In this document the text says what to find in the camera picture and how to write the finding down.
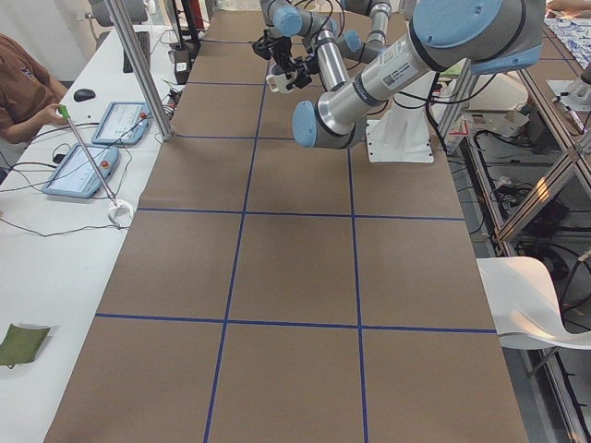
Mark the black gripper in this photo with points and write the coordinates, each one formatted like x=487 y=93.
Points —
x=307 y=65
x=280 y=56

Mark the white mug grey inside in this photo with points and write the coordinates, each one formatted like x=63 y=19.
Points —
x=280 y=80

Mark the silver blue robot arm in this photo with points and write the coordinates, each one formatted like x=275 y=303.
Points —
x=303 y=43
x=496 y=36

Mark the teach pendant with red button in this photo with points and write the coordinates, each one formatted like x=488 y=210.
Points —
x=123 y=123

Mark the black computer mouse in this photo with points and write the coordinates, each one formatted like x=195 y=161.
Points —
x=84 y=94

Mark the person in brown shirt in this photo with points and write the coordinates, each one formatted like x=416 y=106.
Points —
x=30 y=95

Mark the green cloth pouch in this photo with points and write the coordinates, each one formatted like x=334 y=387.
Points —
x=21 y=345

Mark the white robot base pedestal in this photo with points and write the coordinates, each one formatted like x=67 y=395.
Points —
x=401 y=135

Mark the aluminium frame post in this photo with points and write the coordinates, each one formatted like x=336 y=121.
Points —
x=130 y=43

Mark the green handled reacher grabber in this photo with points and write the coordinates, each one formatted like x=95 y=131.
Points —
x=117 y=206

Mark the aluminium frame rack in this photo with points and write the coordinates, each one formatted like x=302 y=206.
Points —
x=524 y=169

